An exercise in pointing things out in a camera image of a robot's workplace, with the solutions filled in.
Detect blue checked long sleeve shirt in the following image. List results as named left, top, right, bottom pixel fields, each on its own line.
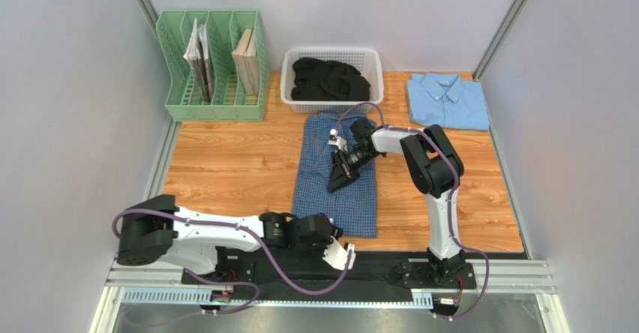
left=292, top=112, right=377, bottom=239

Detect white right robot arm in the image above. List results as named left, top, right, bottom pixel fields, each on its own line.
left=327, top=118, right=465, bottom=282

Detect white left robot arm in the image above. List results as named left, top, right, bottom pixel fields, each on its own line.
left=112, top=194, right=356, bottom=275

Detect white plastic basket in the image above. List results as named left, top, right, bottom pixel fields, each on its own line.
left=280, top=46, right=385, bottom=113

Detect black garment in basket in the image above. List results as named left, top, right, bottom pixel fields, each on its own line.
left=291, top=57, right=371, bottom=102

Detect folded light blue shirt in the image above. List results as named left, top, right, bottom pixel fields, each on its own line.
left=406, top=73, right=490, bottom=131

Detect tan book in organizer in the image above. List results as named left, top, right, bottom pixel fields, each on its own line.
left=232, top=29, right=260, bottom=95

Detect white papers in organizer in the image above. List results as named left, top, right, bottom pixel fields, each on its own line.
left=183, top=18, right=215, bottom=104

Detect green plastic file organizer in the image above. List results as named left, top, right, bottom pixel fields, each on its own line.
left=156, top=10, right=270, bottom=122

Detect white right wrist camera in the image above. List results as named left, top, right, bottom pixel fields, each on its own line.
left=328, top=128, right=348, bottom=152

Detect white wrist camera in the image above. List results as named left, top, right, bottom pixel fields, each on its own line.
left=328, top=128, right=348, bottom=152
left=322, top=238, right=356, bottom=270

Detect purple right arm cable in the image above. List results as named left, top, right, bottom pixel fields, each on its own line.
left=333, top=101, right=491, bottom=321

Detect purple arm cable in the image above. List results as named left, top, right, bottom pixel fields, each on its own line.
left=111, top=207, right=356, bottom=319
left=333, top=101, right=491, bottom=321

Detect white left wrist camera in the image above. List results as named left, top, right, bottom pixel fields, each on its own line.
left=322, top=238, right=356, bottom=270

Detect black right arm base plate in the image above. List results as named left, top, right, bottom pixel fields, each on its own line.
left=394, top=261, right=478, bottom=290

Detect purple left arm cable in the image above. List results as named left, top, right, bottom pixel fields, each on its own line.
left=111, top=207, right=356, bottom=319

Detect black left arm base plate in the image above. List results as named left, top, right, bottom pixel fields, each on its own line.
left=199, top=256, right=255, bottom=282

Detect aluminium rail frame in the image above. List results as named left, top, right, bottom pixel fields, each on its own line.
left=112, top=118, right=552, bottom=322

